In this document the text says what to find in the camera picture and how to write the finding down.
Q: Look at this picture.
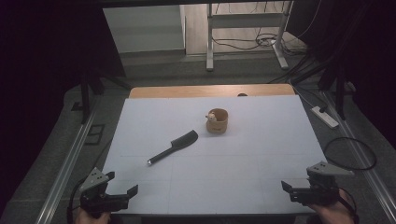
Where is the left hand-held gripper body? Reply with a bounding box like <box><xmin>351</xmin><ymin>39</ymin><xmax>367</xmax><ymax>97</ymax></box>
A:
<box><xmin>78</xmin><ymin>167</ymin><xmax>130</xmax><ymax>217</ymax></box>

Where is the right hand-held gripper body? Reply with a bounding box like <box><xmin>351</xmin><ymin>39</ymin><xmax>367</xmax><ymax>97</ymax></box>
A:
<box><xmin>289</xmin><ymin>161</ymin><xmax>355</xmax><ymax>207</ymax></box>

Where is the black comb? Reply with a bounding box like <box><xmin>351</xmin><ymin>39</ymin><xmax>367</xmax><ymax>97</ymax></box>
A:
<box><xmin>147</xmin><ymin>129</ymin><xmax>199</xmax><ymax>166</ymax></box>

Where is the brown cup with animal figure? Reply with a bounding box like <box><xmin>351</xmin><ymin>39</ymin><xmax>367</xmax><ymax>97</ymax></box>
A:
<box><xmin>205</xmin><ymin>107</ymin><xmax>229</xmax><ymax>134</ymax></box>

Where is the person's left hand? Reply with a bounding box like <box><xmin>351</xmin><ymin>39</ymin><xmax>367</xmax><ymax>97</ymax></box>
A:
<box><xmin>74</xmin><ymin>206</ymin><xmax>112</xmax><ymax>224</ymax></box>

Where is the person's right hand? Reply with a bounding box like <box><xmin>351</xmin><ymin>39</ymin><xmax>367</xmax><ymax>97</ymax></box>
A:
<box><xmin>306</xmin><ymin>189</ymin><xmax>357</xmax><ymax>224</ymax></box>

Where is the white table mat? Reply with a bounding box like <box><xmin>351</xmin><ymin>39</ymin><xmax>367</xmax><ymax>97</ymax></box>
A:
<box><xmin>101</xmin><ymin>94</ymin><xmax>329</xmax><ymax>217</ymax></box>

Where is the white power strip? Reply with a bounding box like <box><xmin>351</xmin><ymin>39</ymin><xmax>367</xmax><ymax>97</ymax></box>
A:
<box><xmin>311</xmin><ymin>105</ymin><xmax>340</xmax><ymax>129</ymax></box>

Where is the black stand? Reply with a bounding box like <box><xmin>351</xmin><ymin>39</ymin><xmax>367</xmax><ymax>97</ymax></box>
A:
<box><xmin>70</xmin><ymin>69</ymin><xmax>134</xmax><ymax>125</ymax></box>
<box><xmin>318</xmin><ymin>60</ymin><xmax>348</xmax><ymax>121</ymax></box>

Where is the dark curtain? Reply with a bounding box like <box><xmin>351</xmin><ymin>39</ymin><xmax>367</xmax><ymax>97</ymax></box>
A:
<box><xmin>288</xmin><ymin>0</ymin><xmax>396</xmax><ymax>150</ymax></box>
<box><xmin>0</xmin><ymin>0</ymin><xmax>125</xmax><ymax>200</ymax></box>

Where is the grey panel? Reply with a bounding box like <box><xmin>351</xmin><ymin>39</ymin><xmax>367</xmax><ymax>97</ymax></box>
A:
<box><xmin>102</xmin><ymin>4</ymin><xmax>187</xmax><ymax>54</ymax></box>

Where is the white metal stand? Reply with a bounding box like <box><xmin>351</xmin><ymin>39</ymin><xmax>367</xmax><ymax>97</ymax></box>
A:
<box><xmin>205</xmin><ymin>0</ymin><xmax>293</xmax><ymax>72</ymax></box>

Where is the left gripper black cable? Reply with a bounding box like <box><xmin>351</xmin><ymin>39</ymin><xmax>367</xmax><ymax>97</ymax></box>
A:
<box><xmin>66</xmin><ymin>175</ymin><xmax>92</xmax><ymax>224</ymax></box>

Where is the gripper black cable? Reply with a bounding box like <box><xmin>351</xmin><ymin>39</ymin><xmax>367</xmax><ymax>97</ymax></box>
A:
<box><xmin>337</xmin><ymin>186</ymin><xmax>360</xmax><ymax>223</ymax></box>
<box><xmin>66</xmin><ymin>175</ymin><xmax>92</xmax><ymax>224</ymax></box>

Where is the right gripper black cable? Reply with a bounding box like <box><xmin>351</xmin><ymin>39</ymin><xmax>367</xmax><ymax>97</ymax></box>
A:
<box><xmin>337</xmin><ymin>186</ymin><xmax>360</xmax><ymax>223</ymax></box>

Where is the aluminium rail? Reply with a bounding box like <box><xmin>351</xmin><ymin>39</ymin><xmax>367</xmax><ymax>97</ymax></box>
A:
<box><xmin>35</xmin><ymin>110</ymin><xmax>97</xmax><ymax>224</ymax></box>
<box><xmin>321</xmin><ymin>90</ymin><xmax>396</xmax><ymax>223</ymax></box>

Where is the black looped cable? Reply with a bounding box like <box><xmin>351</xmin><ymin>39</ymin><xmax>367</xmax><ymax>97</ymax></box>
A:
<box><xmin>322</xmin><ymin>136</ymin><xmax>377</xmax><ymax>172</ymax></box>

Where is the bundle of black cables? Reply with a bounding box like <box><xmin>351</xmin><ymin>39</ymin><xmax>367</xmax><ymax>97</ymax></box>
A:
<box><xmin>211</xmin><ymin>29</ymin><xmax>307</xmax><ymax>55</ymax></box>

